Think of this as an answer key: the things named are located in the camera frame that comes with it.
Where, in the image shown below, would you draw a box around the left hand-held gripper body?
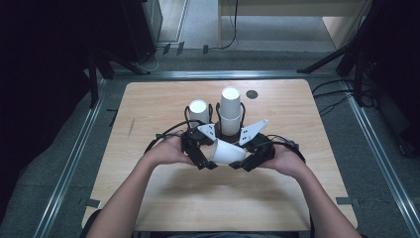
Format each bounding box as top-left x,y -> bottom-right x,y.
181,123 -> 217,155

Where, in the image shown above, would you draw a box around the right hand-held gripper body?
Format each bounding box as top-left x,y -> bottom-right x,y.
238,118 -> 276,163

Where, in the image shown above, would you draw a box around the white ribbed paper cup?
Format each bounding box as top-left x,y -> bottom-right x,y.
210,138 -> 248,166
220,112 -> 243,137
187,98 -> 211,125
219,86 -> 242,120

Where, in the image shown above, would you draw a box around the person's right hand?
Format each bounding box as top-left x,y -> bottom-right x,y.
261,144 -> 308,178

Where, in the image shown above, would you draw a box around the person's left hand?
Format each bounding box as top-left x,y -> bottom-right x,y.
145,135 -> 196,167

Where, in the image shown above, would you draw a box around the dark tape piece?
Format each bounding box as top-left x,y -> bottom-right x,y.
335,196 -> 361,206

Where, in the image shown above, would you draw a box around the black metal stand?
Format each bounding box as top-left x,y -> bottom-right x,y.
86,51 -> 115,109

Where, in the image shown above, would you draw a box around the dark cabinet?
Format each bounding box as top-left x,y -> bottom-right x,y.
120,0 -> 163,63

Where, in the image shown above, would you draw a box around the black tripod stand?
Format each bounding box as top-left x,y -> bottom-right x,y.
296,0 -> 384,75

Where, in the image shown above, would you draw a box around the light wooden cabinet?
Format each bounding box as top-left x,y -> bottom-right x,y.
217,0 -> 372,51

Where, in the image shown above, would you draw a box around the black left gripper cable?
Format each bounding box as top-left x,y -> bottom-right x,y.
144,119 -> 199,155

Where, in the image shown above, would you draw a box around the black floor cables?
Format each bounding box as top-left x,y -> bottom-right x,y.
311,78 -> 366,116

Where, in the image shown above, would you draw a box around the white floor cable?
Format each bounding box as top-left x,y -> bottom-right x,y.
138,46 -> 164,74

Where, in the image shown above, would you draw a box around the hanging black cable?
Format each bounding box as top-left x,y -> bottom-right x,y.
219,0 -> 240,51

